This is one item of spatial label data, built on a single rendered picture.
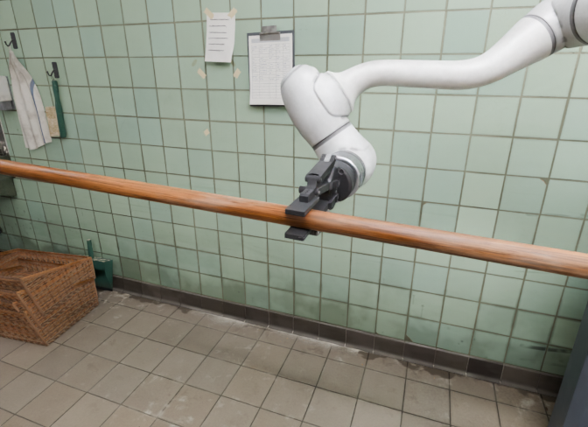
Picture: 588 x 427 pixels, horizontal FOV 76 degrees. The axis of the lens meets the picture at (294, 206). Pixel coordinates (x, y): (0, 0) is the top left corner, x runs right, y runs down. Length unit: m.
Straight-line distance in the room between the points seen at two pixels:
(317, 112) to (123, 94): 1.66
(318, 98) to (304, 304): 1.53
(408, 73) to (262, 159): 1.17
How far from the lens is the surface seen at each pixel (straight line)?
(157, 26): 2.16
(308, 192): 0.57
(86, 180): 0.78
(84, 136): 2.61
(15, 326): 2.60
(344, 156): 0.75
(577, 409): 1.74
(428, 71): 0.89
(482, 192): 1.78
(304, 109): 0.81
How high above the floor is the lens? 1.44
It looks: 20 degrees down
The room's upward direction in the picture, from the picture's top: straight up
